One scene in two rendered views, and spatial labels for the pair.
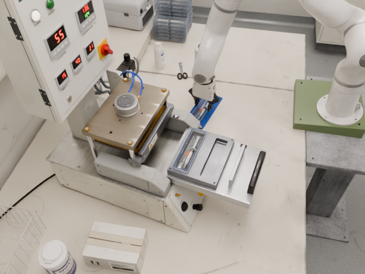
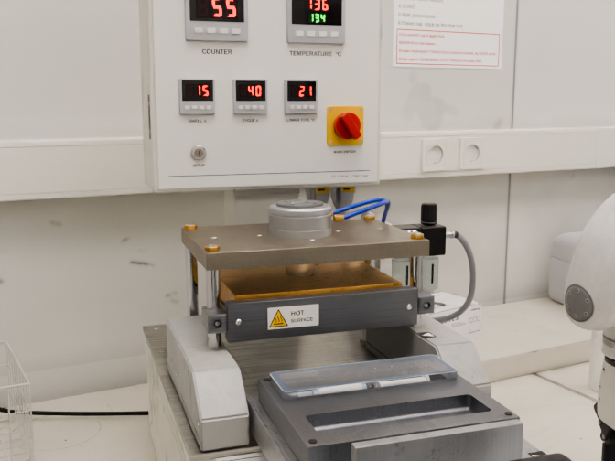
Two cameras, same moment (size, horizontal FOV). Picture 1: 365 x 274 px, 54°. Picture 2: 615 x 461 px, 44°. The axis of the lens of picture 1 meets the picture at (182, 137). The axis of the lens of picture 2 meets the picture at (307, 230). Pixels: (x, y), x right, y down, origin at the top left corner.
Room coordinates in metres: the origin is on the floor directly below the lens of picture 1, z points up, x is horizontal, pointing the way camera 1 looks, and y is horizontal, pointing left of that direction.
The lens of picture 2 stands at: (0.21, -0.53, 1.27)
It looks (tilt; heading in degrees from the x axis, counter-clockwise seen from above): 10 degrees down; 48
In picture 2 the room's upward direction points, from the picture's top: straight up
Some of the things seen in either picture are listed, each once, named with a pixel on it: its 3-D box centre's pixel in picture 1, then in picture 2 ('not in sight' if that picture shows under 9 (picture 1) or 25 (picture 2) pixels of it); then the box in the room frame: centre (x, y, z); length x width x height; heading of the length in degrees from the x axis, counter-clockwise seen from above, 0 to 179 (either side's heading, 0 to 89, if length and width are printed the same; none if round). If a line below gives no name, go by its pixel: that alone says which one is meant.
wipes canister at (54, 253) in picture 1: (58, 261); not in sight; (0.44, 0.40, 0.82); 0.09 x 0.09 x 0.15
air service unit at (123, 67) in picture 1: (127, 74); (415, 252); (1.08, 0.20, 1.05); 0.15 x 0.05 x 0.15; 156
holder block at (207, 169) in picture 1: (201, 156); (380, 408); (0.72, -0.06, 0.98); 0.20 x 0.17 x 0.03; 156
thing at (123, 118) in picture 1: (123, 108); (307, 248); (0.86, 0.20, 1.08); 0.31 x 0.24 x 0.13; 156
